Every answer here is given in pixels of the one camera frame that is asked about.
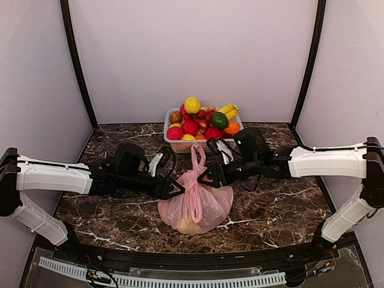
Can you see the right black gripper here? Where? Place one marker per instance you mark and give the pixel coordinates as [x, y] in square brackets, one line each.
[225, 180]

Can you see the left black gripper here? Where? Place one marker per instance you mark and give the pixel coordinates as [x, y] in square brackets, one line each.
[159, 193]

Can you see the pink plastic bag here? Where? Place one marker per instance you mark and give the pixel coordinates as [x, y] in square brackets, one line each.
[201, 208]

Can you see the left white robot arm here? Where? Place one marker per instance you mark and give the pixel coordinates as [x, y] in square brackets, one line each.
[128, 169]

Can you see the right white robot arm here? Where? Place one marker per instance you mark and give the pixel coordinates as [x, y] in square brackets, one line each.
[353, 174]

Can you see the red fruit front right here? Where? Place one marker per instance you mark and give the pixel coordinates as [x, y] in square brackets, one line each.
[213, 132]

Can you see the orange fruit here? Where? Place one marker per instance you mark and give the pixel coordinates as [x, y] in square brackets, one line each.
[232, 128]

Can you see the pink fruit front left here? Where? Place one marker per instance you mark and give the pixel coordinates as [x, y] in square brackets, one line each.
[175, 133]

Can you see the pink fruit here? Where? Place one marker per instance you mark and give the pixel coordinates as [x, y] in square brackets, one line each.
[175, 133]
[182, 110]

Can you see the yellow fruit left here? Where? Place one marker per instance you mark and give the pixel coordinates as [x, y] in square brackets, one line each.
[179, 125]

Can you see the pink fruit back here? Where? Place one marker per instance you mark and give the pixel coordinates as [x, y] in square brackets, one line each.
[182, 110]

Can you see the white plastic basket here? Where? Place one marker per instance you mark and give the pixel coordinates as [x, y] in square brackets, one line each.
[184, 146]

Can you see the small yellow lemon front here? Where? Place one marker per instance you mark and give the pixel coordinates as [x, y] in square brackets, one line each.
[188, 137]

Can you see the red apple centre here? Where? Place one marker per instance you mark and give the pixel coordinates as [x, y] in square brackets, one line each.
[190, 127]

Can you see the green lime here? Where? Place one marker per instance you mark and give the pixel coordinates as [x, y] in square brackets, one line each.
[219, 120]

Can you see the yellow banana bunch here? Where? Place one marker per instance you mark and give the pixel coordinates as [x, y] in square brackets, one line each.
[230, 111]

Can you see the large yellow lemon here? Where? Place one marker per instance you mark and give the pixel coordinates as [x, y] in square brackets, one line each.
[192, 105]

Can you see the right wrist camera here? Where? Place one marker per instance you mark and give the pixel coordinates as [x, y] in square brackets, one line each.
[221, 148]

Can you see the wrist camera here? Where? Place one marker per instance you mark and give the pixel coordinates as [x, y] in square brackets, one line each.
[160, 160]
[221, 148]

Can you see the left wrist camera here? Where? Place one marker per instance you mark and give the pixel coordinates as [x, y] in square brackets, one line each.
[160, 160]

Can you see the black front rail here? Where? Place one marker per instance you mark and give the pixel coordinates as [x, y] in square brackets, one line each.
[296, 260]

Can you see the white cable duct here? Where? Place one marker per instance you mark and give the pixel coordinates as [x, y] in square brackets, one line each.
[138, 277]

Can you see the right black frame post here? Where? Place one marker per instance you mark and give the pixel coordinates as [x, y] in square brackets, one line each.
[312, 56]

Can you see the black frame post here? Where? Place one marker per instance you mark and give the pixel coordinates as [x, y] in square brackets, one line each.
[312, 56]
[75, 59]

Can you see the left black frame post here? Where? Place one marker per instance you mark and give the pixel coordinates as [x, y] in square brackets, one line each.
[75, 59]

